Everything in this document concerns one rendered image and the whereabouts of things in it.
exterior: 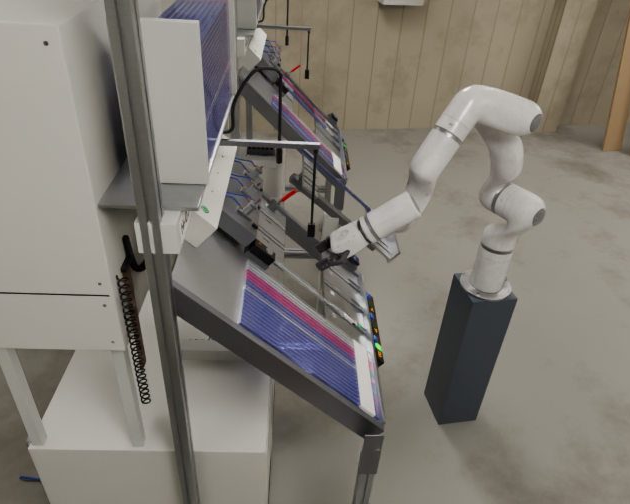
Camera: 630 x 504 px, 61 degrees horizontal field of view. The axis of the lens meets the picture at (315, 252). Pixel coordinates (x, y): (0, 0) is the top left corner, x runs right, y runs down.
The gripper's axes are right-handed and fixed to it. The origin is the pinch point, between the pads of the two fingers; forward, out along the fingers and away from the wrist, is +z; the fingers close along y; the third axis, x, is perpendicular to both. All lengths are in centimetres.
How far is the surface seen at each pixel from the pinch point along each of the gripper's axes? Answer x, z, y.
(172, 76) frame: -67, -11, 27
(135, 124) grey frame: -66, -5, 41
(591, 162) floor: 238, -144, -305
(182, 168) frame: -51, 1, 27
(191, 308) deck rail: -27.7, 17.0, 37.9
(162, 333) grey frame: -28, 24, 42
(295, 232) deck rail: 4.4, 12.4, -30.0
